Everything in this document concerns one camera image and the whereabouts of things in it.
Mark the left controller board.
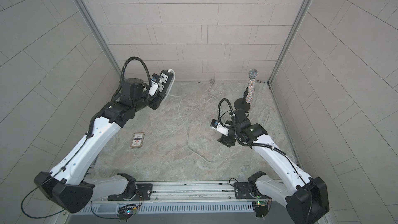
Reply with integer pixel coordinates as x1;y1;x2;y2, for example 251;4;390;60
117;204;137;222

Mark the controller board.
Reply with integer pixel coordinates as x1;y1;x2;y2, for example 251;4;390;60
117;204;137;222
252;201;269;219

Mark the black power strip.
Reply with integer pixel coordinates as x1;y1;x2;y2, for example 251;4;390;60
158;69;175;96

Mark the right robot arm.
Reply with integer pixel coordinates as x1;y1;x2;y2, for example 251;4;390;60
210;108;330;224

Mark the small white card box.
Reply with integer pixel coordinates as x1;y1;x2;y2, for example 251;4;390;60
131;132;145;148

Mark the right controller board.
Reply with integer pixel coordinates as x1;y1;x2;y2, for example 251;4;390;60
252;201;269;219

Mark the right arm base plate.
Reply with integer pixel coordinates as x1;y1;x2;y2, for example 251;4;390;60
232;181;270;201

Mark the white power cord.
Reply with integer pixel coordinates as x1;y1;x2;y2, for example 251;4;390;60
164;69;223;164

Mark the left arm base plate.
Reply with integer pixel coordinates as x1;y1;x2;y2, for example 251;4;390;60
107;183;153;201

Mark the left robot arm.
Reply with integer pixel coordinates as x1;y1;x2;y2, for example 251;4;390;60
30;57;175;214

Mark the glittery microphone on stand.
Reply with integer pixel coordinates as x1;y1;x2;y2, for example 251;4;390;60
234;69;258;111

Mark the aluminium mounting rail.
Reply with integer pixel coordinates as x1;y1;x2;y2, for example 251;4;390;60
61;179;322;205

